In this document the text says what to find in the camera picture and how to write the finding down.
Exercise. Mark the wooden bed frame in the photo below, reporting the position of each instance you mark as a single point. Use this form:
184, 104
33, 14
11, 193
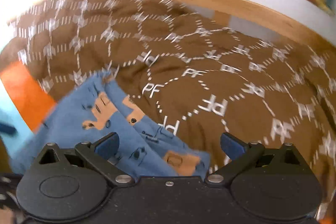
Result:
285, 26

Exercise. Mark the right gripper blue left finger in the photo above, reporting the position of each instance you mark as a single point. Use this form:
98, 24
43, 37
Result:
96, 157

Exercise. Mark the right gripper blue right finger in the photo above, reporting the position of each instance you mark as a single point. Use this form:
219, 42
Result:
242, 156

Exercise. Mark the blue pyjama pants orange print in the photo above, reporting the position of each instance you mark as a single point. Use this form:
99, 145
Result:
99, 107

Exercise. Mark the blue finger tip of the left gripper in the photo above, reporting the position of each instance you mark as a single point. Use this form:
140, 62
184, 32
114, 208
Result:
7, 129

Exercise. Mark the brown PF patterned blanket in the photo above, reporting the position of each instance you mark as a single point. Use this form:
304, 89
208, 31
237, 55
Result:
193, 76

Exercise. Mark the colourful patchwork bedsheet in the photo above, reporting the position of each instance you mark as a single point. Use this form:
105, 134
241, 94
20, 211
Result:
24, 105

